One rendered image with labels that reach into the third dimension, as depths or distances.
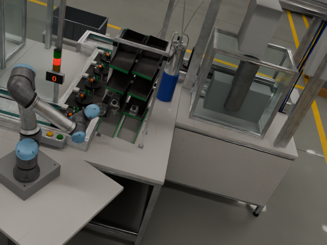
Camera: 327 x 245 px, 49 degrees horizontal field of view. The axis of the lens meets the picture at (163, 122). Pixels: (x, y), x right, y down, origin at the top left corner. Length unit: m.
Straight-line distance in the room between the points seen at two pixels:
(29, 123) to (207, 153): 1.69
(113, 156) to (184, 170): 1.02
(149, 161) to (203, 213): 1.17
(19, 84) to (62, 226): 0.83
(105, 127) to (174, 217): 1.30
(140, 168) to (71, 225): 0.66
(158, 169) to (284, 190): 2.08
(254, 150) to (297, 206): 1.19
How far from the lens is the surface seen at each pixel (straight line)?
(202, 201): 3.70
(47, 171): 2.31
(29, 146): 2.13
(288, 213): 4.10
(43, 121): 2.72
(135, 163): 2.57
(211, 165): 3.34
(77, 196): 2.31
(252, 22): 2.84
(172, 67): 3.10
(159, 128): 2.94
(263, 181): 3.49
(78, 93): 2.88
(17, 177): 2.24
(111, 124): 2.55
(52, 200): 2.28
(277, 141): 3.26
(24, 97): 1.88
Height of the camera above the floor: 2.63
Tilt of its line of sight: 36 degrees down
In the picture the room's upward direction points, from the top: 17 degrees clockwise
